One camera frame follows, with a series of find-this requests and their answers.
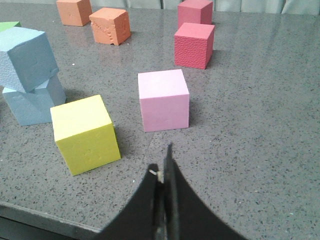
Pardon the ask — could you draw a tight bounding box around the light blue textured foam cube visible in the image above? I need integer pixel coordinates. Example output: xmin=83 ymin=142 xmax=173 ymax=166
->
xmin=0 ymin=27 xmax=59 ymax=93

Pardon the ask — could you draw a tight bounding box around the orange chipped foam cube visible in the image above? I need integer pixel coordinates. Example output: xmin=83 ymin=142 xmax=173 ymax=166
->
xmin=89 ymin=7 xmax=131 ymax=46

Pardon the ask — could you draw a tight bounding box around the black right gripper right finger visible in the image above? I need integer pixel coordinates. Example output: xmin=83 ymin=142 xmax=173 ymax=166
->
xmin=163 ymin=143 xmax=245 ymax=240

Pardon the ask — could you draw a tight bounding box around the grey curtain backdrop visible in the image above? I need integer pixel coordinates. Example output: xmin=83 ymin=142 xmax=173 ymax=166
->
xmin=91 ymin=0 xmax=320 ymax=15

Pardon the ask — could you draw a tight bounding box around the red textured foam cube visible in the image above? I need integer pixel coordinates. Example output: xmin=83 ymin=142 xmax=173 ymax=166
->
xmin=174 ymin=22 xmax=215 ymax=70

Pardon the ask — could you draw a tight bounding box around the orange smooth foam cube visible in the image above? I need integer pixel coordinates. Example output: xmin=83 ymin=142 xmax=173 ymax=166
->
xmin=56 ymin=0 xmax=92 ymax=27

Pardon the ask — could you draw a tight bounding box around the green foam cube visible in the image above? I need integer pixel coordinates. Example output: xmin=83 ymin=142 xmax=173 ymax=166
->
xmin=0 ymin=21 xmax=21 ymax=32

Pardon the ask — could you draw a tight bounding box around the light blue smooth foam cube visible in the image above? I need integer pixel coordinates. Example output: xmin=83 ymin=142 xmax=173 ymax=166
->
xmin=2 ymin=75 xmax=66 ymax=126

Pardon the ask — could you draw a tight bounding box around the red smooth foam cube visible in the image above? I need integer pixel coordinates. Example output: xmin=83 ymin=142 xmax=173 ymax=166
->
xmin=177 ymin=0 xmax=214 ymax=28

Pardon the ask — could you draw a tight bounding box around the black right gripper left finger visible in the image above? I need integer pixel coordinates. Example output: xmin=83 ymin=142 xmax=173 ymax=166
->
xmin=96 ymin=164 xmax=165 ymax=240

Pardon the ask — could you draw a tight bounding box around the yellow foam cube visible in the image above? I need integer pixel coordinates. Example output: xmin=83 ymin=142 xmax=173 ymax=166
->
xmin=50 ymin=95 xmax=121 ymax=176

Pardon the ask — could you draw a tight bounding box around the pink foam cube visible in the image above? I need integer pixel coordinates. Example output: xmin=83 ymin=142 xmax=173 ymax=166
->
xmin=137 ymin=69 xmax=190 ymax=132

